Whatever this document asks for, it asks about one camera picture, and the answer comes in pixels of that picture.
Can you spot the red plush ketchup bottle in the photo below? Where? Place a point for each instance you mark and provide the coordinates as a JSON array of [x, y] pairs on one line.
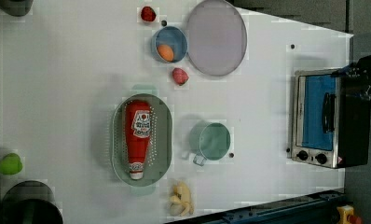
[[137, 133]]

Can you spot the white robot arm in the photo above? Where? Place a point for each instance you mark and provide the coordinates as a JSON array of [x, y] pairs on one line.
[[365, 77]]

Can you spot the green oval strainer basket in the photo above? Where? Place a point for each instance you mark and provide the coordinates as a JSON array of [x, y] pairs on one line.
[[159, 152]]

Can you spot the pink toy strawberry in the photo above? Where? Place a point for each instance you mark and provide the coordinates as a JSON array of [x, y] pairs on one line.
[[179, 76]]

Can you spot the green metal cup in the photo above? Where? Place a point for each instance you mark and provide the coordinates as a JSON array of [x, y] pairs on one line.
[[209, 141]]

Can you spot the orange toy fruit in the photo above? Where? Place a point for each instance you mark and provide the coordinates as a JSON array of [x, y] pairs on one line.
[[165, 52]]

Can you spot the blue metal cup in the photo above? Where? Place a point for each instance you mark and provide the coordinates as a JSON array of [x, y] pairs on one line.
[[174, 38]]

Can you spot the purple round plate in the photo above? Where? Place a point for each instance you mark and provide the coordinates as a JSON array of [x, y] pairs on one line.
[[217, 37]]

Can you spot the peeled toy banana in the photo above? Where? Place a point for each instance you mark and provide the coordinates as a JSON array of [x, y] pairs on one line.
[[181, 201]]

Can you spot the red toy strawberry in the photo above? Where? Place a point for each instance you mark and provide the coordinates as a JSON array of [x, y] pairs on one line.
[[148, 14]]

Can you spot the silver toaster oven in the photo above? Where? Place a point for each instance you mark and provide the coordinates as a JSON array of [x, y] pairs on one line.
[[331, 120]]

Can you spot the black round stand base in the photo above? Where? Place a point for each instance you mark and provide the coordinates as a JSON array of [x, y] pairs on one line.
[[30, 202]]

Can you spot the green toy pepper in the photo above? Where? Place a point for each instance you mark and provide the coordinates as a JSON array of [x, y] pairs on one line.
[[11, 164]]

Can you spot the grey round stand base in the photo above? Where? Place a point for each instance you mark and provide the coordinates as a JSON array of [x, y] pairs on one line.
[[17, 8]]

